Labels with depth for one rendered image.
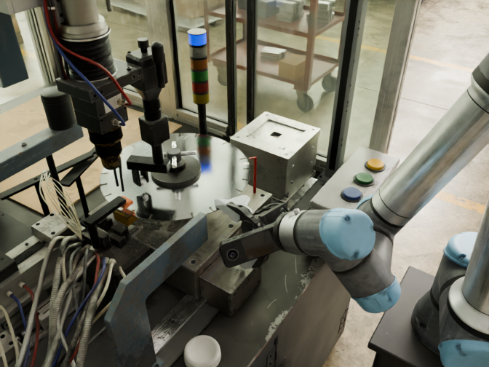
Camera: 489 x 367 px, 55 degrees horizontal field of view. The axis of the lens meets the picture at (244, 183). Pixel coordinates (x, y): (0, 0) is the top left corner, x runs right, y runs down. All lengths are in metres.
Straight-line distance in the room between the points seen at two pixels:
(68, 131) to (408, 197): 0.70
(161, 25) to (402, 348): 1.13
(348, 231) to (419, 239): 1.72
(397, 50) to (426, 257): 1.33
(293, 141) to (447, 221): 1.44
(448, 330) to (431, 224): 1.71
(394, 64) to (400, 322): 0.58
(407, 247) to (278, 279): 1.33
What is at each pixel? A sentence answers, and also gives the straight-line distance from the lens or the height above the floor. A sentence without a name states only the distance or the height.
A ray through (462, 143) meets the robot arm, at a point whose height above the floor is 1.20.
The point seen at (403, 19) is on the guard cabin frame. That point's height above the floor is 1.22.
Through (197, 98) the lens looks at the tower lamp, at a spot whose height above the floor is 0.99.
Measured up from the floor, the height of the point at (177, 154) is 1.00.
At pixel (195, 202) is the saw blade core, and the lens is 0.96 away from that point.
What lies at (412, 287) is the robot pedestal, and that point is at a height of 0.75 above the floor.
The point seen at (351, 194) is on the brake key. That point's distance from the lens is 1.07.
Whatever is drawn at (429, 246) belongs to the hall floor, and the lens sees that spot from 2.38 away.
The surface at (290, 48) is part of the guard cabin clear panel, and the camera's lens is 1.31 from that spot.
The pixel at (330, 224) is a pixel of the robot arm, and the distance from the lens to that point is 0.70.
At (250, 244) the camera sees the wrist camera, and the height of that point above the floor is 0.98.
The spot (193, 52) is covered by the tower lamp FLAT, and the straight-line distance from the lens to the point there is 1.22.
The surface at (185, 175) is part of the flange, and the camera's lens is 1.02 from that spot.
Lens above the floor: 1.55
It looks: 37 degrees down
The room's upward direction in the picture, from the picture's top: straight up
